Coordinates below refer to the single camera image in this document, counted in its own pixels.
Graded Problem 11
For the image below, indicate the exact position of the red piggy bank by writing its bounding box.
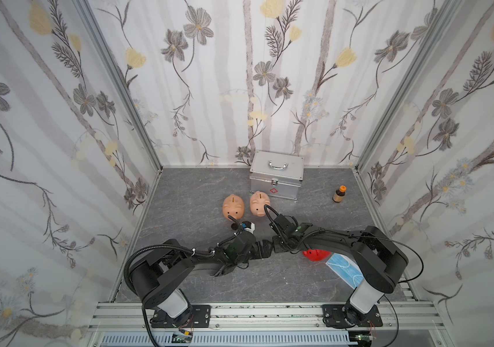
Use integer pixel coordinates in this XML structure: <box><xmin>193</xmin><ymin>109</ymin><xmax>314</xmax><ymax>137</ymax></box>
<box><xmin>303</xmin><ymin>250</ymin><xmax>332</xmax><ymax>262</ymax></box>

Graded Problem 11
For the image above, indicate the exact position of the pink piggy bank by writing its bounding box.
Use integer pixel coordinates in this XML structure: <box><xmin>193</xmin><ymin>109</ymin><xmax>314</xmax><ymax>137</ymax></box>
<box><xmin>250</xmin><ymin>191</ymin><xmax>271</xmax><ymax>217</ymax></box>
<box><xmin>222</xmin><ymin>195</ymin><xmax>245</xmax><ymax>220</ymax></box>

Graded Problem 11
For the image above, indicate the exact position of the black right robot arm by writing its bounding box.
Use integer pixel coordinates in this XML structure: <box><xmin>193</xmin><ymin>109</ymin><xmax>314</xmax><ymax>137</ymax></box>
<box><xmin>264</xmin><ymin>205</ymin><xmax>409</xmax><ymax>329</ymax></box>

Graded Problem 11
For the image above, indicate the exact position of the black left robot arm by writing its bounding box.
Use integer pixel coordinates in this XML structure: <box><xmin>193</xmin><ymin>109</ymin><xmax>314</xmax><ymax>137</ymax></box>
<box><xmin>122</xmin><ymin>217</ymin><xmax>274</xmax><ymax>346</ymax></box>

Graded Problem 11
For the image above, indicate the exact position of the silver aluminium first aid case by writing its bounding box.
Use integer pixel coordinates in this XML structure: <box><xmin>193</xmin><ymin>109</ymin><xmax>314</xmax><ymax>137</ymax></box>
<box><xmin>250</xmin><ymin>151</ymin><xmax>304</xmax><ymax>200</ymax></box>

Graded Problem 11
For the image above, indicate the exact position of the blue face mask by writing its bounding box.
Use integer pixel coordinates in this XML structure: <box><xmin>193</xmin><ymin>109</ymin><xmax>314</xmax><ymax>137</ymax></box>
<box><xmin>326</xmin><ymin>254</ymin><xmax>364</xmax><ymax>289</ymax></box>

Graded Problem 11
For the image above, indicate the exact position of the small brown orange-capped bottle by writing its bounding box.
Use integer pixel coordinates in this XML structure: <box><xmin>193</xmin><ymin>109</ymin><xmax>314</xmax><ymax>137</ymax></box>
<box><xmin>333</xmin><ymin>185</ymin><xmax>347</xmax><ymax>203</ymax></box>

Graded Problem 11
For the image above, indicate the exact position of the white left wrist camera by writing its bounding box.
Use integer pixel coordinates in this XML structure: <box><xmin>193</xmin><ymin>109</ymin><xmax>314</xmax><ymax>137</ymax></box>
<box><xmin>241</xmin><ymin>221</ymin><xmax>256</xmax><ymax>234</ymax></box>

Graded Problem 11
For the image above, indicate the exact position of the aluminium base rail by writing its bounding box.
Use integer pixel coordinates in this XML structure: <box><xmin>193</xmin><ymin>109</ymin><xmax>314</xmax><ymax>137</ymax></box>
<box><xmin>85</xmin><ymin>300</ymin><xmax>454</xmax><ymax>346</ymax></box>

